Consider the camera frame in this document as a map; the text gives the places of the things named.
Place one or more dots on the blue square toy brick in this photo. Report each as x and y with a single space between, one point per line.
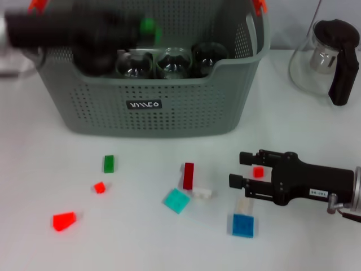
243 226

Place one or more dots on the large red sloped brick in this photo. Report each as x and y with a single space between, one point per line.
63 221

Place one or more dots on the small red sloped brick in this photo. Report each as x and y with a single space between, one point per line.
99 187

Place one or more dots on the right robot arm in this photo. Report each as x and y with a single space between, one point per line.
358 189

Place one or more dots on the translucent white toy brick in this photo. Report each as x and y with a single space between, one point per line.
244 206

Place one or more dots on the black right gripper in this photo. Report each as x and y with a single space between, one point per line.
310 182

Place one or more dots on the grey perforated plastic storage bin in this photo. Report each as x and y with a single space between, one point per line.
183 113

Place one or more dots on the long dark red toy brick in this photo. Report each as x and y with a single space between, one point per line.
188 175

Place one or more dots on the teal flat square brick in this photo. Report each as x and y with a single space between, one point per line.
176 200

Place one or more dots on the glass teacup with black sleeve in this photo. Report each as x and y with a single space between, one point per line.
210 59
134 66
173 65

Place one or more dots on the long green toy brick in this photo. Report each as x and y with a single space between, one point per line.
108 163

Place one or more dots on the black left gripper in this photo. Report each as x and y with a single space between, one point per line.
56 31

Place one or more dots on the black clay teapot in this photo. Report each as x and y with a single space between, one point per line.
96 62

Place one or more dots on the small red square brick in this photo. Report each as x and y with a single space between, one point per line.
258 172

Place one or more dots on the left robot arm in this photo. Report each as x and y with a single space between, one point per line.
3 36

